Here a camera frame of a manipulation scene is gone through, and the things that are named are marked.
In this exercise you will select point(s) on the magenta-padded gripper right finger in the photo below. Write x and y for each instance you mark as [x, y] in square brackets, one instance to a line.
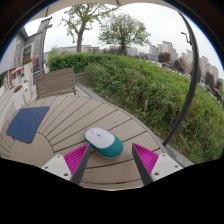
[165, 165]

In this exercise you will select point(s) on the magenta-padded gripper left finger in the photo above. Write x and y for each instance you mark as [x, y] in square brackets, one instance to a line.
[58, 165]

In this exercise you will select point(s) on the white and teal computer mouse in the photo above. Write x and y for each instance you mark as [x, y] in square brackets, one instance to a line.
[101, 140]

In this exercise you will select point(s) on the blue rectangular mouse pad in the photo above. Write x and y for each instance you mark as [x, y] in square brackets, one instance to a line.
[26, 123]

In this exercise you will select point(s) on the short white flower planter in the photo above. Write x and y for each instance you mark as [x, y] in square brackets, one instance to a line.
[19, 98]

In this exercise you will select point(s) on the slatted brown outdoor chair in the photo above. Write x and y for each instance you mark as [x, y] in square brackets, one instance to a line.
[55, 82]

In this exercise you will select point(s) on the curved dark parasol pole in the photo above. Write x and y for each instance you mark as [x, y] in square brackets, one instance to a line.
[193, 73]

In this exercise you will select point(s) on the tall white flower planter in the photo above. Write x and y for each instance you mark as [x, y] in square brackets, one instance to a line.
[27, 73]

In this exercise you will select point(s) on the group of apartment buildings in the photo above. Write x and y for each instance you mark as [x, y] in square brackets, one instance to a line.
[166, 48]

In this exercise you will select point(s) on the grey shopfront building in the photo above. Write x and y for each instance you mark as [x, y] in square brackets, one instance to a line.
[16, 50]

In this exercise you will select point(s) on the grey stone pillar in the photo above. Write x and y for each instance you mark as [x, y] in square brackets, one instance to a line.
[41, 40]

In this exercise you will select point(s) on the slender-trunked leafy tree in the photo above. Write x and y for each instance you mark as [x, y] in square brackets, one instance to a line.
[79, 40]

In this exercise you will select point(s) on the round-crowned green tree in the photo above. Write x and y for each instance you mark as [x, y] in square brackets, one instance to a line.
[123, 31]

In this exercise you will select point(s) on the beige parasol canopy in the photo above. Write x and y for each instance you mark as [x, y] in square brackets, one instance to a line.
[66, 5]

